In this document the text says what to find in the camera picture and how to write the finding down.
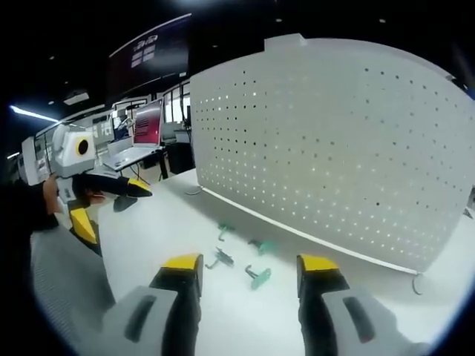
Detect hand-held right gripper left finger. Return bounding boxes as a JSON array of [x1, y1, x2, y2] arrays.
[[99, 253, 205, 356]]

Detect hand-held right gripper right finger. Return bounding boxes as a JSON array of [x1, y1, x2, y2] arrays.
[[296, 253, 433, 356]]

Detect green hook assembly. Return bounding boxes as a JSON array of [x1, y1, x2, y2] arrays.
[[216, 220, 235, 243], [247, 238, 278, 257], [244, 263, 273, 291], [205, 246, 235, 270]]

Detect white perforated mounting plate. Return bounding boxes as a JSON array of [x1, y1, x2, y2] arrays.
[[189, 33, 475, 276]]

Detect person's left hand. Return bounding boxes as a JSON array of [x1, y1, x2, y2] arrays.
[[41, 175, 62, 217]]

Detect ceiling light strip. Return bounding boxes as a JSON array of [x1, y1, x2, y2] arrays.
[[8, 105, 57, 124]]

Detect open silver laptop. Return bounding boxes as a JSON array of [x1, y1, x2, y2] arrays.
[[102, 97, 165, 172]]

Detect grey clothing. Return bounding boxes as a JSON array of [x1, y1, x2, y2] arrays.
[[30, 228, 117, 356]]

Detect large dark wall screen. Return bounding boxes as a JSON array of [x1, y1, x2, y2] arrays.
[[105, 12, 193, 108]]

